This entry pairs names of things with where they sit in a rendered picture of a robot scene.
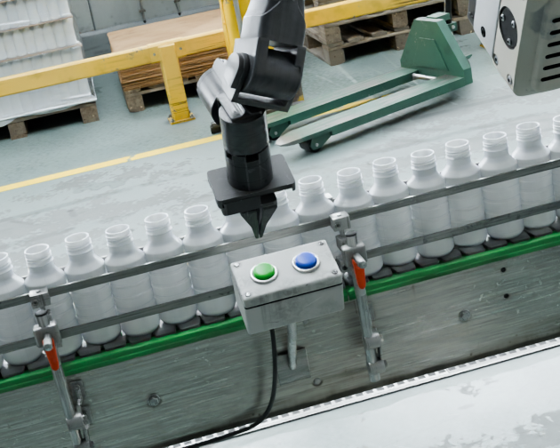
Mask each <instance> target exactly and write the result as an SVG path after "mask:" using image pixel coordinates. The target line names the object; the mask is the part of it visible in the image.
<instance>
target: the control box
mask: <svg viewBox="0 0 560 448"><path fill-rule="evenodd" d="M301 252H312V253H314V254H315V256H316V259H317V264H316V265H315V266H314V267H312V268H307V269H303V268H298V267H297V266H296V265H295V259H296V257H297V255H298V254H300V253H301ZM262 262H267V263H270V264H271V265H273V267H274V268H275V272H276V273H275V274H274V276H272V277H271V278H269V279H267V280H259V279H257V278H255V277H254V276H253V269H254V267H255V266H256V265H258V264H260V263H262ZM230 268H231V273H232V280H233V285H234V291H235V297H236V302H237V305H238V307H239V309H240V312H241V315H242V317H243V320H244V324H245V326H246V329H247V331H248V333H249V334H254V333H258V332H264V331H267V330H270V337H271V345H272V357H273V382H272V392H271V397H270V400H269V403H268V407H267V409H266V411H265V412H264V413H263V415H262V416H261V417H260V418H259V419H258V420H257V421H255V422H254V423H253V424H251V425H250V426H248V427H245V428H241V429H238V430H236V431H233V432H230V433H227V434H225V435H222V436H216V437H214V438H211V439H208V440H204V441H202V442H199V443H195V444H191V445H187V446H184V447H181V448H197V447H199V446H203V445H206V444H211V443H214V442H217V441H219V440H222V439H226V438H229V437H232V436H236V435H239V434H242V433H243V432H246V431H249V430H251V429H253V428H255V427H257V426H258V425H259V424H261V422H262V421H264V419H266V418H267V416H268V415H269V413H270V411H271V409H272V407H273V404H274V402H275V398H276V384H277V376H278V379H279V384H280V386H282V385H285V384H288V383H292V382H294V381H298V380H304V379H307V378H311V374H310V370H309V364H308V356H307V351H306V349H305V348H303V349H299V350H297V326H296V323H298V322H300V321H304V320H308V319H310V318H314V317H318V316H323V315H327V314H331V313H334V312H337V311H341V310H343V309H344V295H343V284H342V274H341V272H340V269H339V267H338V265H337V263H336V261H335V259H334V258H333V256H332V253H331V251H330V248H329V246H328V244H327V243H326V241H325V240H321V241H317V242H314V243H310V244H304V245H300V246H297V247H293V248H290V249H286V250H282V251H279V252H272V253H269V254H265V255H262V256H259V257H255V258H251V259H248V260H241V261H238V262H234V263H231V265H230ZM285 325H287V344H288V353H286V354H282V355H279V356H278V355H277V352H276V335H275V328H277V327H281V326H285Z"/></svg>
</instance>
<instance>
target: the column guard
mask: <svg viewBox="0 0 560 448"><path fill-rule="evenodd" d="M219 2H220V11H221V21H222V27H223V32H224V37H225V41H226V46H227V51H228V57H229V56H230V55H231V54H232V53H233V51H234V45H235V39H236V38H240V35H239V30H238V26H237V21H236V13H235V8H234V4H233V0H219ZM250 2H251V0H238V3H239V8H240V13H241V17H242V21H243V20H244V16H245V14H246V13H247V10H248V7H249V4H250ZM301 100H303V101H304V97H303V91H302V86H301V84H300V88H299V90H298V92H297V93H296V95H295V98H294V100H293V102H297V101H301ZM293 102H292V103H293Z"/></svg>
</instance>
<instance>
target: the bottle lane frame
mask: <svg viewBox="0 0 560 448"><path fill-rule="evenodd" d="M551 230H552V231H553V233H552V234H549V235H546V236H540V237H533V236H530V235H529V236H530V240H526V241H523V242H519V243H516V244H512V243H510V242H508V241H507V243H508V245H506V246H503V247H500V248H496V249H492V250H489V249H488V248H486V247H484V249H485V251H484V252H480V253H476V254H472V255H469V256H467V255H465V254H464V253H461V255H462V257H461V258H458V259H456V260H449V261H442V260H440V259H438V260H439V263H438V264H435V265H432V266H428V267H425V268H420V267H419V266H417V265H416V266H415V267H416V269H415V270H412V271H409V272H405V273H402V274H397V273H396V272H394V271H393V272H392V274H393V275H392V276H389V277H385V278H381V279H379V280H373V279H372V278H370V277H369V282H368V283H366V285H365V290H366V296H367V301H368V302H372V305H373V312H374V317H375V319H374V320H372V328H374V327H376V328H377V332H378V333H379V334H382V336H383V341H382V342H381V350H382V355H383V360H386V361H387V363H388V366H387V367H386V371H385V372H383V373H380V380H379V381H376V382H371V381H370V378H369V373H368V370H367V366H366V356H365V351H364V344H363V341H362V330H361V325H360V319H359V314H358V308H357V303H356V294H355V288H354V286H350V285H348V284H346V288H345V289H343V295H344V309H343V310H341V311H337V312H334V313H331V314H327V315H323V316H318V317H314V318H310V319H308V320H304V321H300V322H298V323H296V326H297V350H299V349H303V348H305V349H306V351H307V356H308V364H309V370H310V374H311V378H307V379H304V380H298V381H294V382H292V383H288V384H285V385H282V386H280V384H279V379H278V376H277V384H276V398H275V402H274V404H273V407H272V409H271V411H270V413H269V415H268V416H267V418H266V419H270V418H273V417H276V416H279V415H283V414H286V413H289V412H295V411H298V410H301V409H305V408H309V407H311V406H315V405H318V404H323V403H327V402H331V401H333V400H337V399H340V398H343V397H346V396H352V395H355V394H359V393H362V392H365V391H368V390H372V389H376V388H381V387H384V386H387V385H390V384H394V383H397V382H400V381H404V380H409V379H412V378H416V377H419V376H422V375H426V374H429V373H432V372H438V371H442V370H444V369H448V368H451V367H454V366H457V365H461V364H466V363H470V362H473V361H476V360H479V359H483V358H486V357H489V356H495V355H498V354H501V353H505V352H509V351H511V350H515V349H518V348H523V347H527V346H531V345H533V344H537V343H540V342H543V341H546V340H552V339H555V338H559V337H560V232H557V231H555V230H553V229H551ZM62 368H63V371H64V374H65V378H66V381H67V384H68V390H69V393H70V396H71V399H72V403H73V405H74V409H75V412H77V410H76V403H77V400H74V397H73V394H72V391H71V387H70V385H69V382H72V381H76V380H82V382H83V386H84V392H85V394H86V398H83V402H82V407H83V406H86V405H89V408H90V412H91V415H92V420H93V423H92V424H90V427H89V437H90V440H91V441H93V442H94V445H95V448H165V447H169V446H172V445H176V444H181V443H184V442H187V441H191V440H194V439H197V438H200V437H204V436H209V435H213V434H216V433H219V432H222V431H226V430H229V429H232V428H238V427H242V426H244V425H248V424H251V423H254V422H255V421H257V420H258V419H259V418H260V417H261V416H262V415H263V413H264V412H265V411H266V409H267V407H268V403H269V400H270V397H271V392H272V382H273V357H272V345H271V337H270V330H267V331H264V332H258V333H254V334H249V333H248V331H247V329H246V326H245V324H244V320H243V317H242V316H238V317H234V318H230V317H229V316H228V315H227V316H226V317H225V320H224V321H220V322H217V323H213V324H205V323H204V322H202V323H201V326H200V327H197V328H194V329H190V330H186V331H183V332H182V331H181V330H180V329H179V328H178V330H176V333H174V334H170V335H167V336H163V337H160V338H156V337H155V335H153V336H151V340H147V341H143V342H140V343H137V344H133V345H132V344H131V343H130V342H129V341H128V342H127V343H126V346H125V347H122V348H117V349H113V350H109V351H106V350H105V349H104V348H103V349H102V350H101V351H100V353H99V354H96V355H92V356H87V357H83V358H80V356H79V355H78V356H76V359H75V360H73V361H69V362H66V363H62ZM266 419H265V420H266ZM0 448H74V447H73V445H72V441H71V438H70V434H69V432H68V426H67V422H66V420H65V416H64V413H63V410H62V407H61V403H60V398H59V395H58V391H57V389H56V385H55V382H54V378H53V376H52V370H51V367H50V366H49V367H45V368H43V369H39V370H35V371H32V372H29V371H28V369H27V370H24V373H22V374H19V375H15V376H12V377H9V378H5V379H3V377H2V376H0Z"/></svg>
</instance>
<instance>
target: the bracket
mask: <svg viewBox="0 0 560 448"><path fill-rule="evenodd" d="M329 217H330V222H331V228H332V229H333V231H334V232H337V231H339V232H340V235H336V237H335V238H336V244H337V247H338V248H339V249H340V251H341V255H338V256H336V259H337V262H338V267H339V269H340V272H341V273H346V272H349V271H351V272H352V277H353V283H354V288H355V294H356V303H357V308H358V314H359V319H360V325H361V330H362V341H363V344H364V351H365V356H366V366H367V370H368V373H369V378H370V381H371V382H376V381H379V380H380V373H383V372H385V371H386V367H387V366H388V363H387V361H386V360H383V355H382V350H381V342H382V341H383V336H382V334H379V333H378V332H377V328H376V327H374V328H372V320H374V319H375V317H374V312H373V305H372V302H368V301H367V296H366V290H365V285H366V282H365V273H364V269H365V268H366V266H367V263H366V262H367V261H368V259H367V253H366V248H365V244H364V243H363V242H362V241H358V242H357V236H356V231H355V230H349V231H347V232H346V233H344V229H348V228H351V224H350V218H349V215H348V214H347V213H346V212H345V211H344V212H337V213H334V214H330V215H329ZM29 298H30V301H31V305H32V308H33V309H35V308H40V309H41V310H38V311H37V312H35V316H36V320H37V323H38V324H36V325H34V326H33V333H34V337H35V340H36V345H37V347H38V348H44V351H45V353H46V355H47V358H48V361H49V364H50V367H51V370H52V376H53V378H54V382H55V385H56V389H57V391H58V395H59V398H60V403H61V407H62V410H63V413H64V416H65V420H66V422H67V426H68V432H69V434H70V438H71V441H72V445H73V447H74V448H95V445H94V442H93V441H91V440H90V437H89V427H90V424H92V423H93V420H92V415H91V412H90V408H89V405H86V406H83V407H82V402H83V398H86V394H85V392H84V386H83V382H82V380H76V381H72V382H69V385H70V387H71V391H72V394H73V397H74V400H77V403H76V410H77V412H75V409H74V405H73V403H72V399H71V396H70V393H69V390H68V384H67V381H66V378H65V374H64V371H63V368H62V364H61V361H60V356H59V352H58V349H57V348H61V347H63V346H62V338H61V336H60V330H59V327H58V324H57V322H56V321H55V320H53V316H52V311H51V310H50V309H45V306H49V305H51V298H50V295H49V293H48V289H47V286H45V287H42V288H38V289H35V290H31V291H29ZM376 348H377V349H378V354H377V352H376ZM81 428H82V429H83V430H84V438H82V434H81V431H80V429H81Z"/></svg>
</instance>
